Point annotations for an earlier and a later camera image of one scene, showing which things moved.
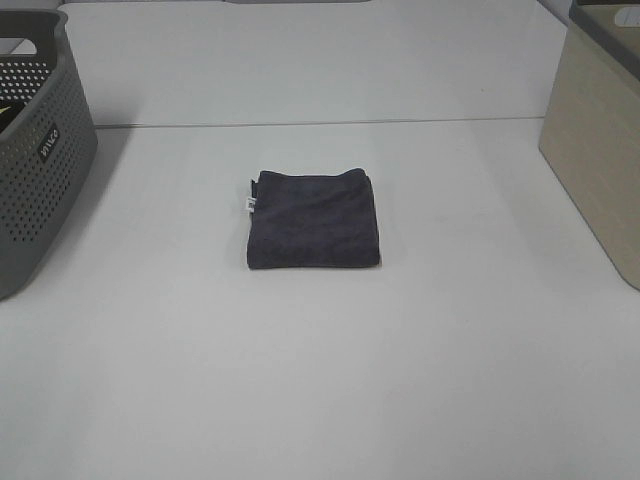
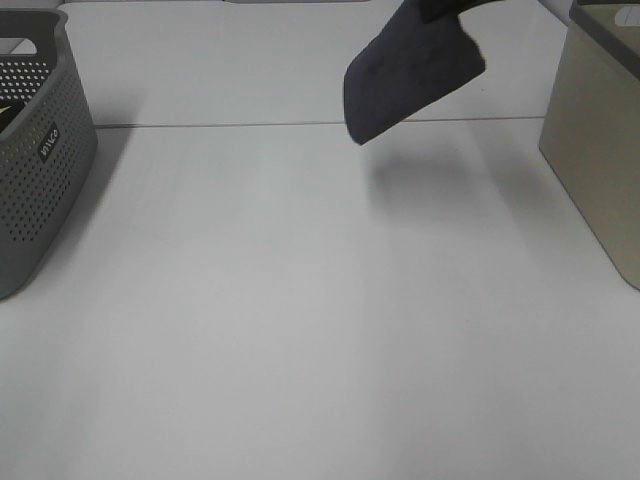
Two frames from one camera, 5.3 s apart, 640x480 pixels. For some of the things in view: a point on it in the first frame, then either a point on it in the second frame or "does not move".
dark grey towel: x=306 y=221 → x=408 y=63
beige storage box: x=590 y=141 does not move
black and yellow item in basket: x=8 y=111 does not move
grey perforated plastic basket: x=46 y=159 does not move
